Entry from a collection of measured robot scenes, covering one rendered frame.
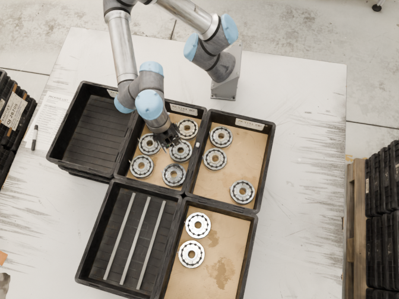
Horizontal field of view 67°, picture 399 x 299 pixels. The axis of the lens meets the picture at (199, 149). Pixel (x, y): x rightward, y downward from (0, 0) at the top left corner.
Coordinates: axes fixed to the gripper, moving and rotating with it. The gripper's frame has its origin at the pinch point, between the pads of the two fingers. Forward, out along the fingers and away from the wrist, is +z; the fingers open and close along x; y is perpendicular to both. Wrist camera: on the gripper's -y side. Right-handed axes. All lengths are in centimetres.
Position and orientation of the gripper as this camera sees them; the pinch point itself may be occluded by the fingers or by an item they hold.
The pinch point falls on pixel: (170, 141)
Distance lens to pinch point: 119.3
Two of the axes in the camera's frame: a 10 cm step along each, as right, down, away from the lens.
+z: 1.2, 3.5, 9.3
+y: 4.9, 7.9, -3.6
